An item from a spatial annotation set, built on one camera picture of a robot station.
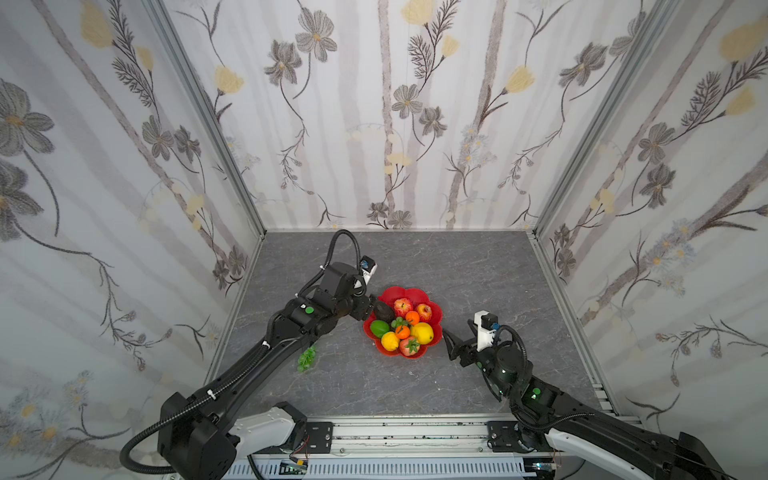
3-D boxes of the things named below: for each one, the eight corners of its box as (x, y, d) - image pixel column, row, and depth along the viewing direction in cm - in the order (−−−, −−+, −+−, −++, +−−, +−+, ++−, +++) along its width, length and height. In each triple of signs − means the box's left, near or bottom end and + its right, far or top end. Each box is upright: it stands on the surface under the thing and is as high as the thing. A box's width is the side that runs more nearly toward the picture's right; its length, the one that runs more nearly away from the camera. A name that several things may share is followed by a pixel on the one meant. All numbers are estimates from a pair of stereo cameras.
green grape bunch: (299, 372, 87) (296, 369, 85) (303, 349, 91) (301, 346, 89) (312, 372, 87) (310, 369, 85) (316, 350, 91) (314, 346, 89)
